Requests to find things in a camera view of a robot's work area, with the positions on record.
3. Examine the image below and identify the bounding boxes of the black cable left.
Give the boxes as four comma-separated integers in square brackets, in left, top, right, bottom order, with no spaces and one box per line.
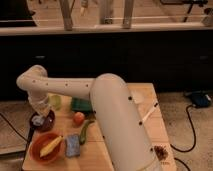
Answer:
[0,113,30,144]

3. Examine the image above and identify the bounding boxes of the grey towel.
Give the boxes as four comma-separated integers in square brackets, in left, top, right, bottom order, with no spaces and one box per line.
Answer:
[32,115,45,126]

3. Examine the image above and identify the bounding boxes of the blue sponge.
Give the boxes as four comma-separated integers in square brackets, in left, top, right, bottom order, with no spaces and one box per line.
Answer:
[65,134,80,157]

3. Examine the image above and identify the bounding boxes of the orange bowl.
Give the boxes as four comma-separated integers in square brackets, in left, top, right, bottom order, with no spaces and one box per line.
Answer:
[30,132,63,165]

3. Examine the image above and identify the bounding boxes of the white stick utensil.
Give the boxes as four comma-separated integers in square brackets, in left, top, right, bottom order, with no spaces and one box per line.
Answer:
[142,102,158,122]

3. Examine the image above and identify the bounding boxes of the light green cup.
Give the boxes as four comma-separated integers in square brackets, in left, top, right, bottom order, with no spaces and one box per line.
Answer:
[49,95,61,110]

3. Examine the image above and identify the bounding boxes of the green chili pepper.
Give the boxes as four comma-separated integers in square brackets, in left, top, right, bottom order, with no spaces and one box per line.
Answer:
[79,120,95,145]

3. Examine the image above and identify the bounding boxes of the black cable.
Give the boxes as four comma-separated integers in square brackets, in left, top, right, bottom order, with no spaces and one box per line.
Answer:
[169,104,198,171]
[0,113,30,144]

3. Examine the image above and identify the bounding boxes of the yellow corn cob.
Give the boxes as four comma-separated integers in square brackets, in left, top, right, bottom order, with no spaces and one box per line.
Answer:
[40,136,63,157]

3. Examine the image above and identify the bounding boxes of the dark purple bowl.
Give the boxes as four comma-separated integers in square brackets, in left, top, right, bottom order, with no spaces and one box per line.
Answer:
[29,110,55,132]

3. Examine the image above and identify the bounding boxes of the black cable right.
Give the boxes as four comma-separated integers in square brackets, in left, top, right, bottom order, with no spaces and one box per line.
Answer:
[169,104,198,171]

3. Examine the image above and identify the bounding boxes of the brown crumbly clump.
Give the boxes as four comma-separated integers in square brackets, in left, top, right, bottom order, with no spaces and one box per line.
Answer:
[154,146,168,161]

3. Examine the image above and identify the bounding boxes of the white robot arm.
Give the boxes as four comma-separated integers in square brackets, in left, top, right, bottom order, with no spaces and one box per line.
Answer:
[16,65,163,171]

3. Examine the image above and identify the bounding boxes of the blue black device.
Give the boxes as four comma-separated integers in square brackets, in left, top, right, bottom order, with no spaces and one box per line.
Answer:
[186,92,211,108]

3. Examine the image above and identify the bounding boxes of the orange tomato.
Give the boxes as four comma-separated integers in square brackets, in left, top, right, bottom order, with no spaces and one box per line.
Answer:
[73,112,85,126]

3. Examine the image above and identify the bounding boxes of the green tray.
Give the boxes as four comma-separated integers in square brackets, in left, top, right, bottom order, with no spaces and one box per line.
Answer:
[71,98,92,113]

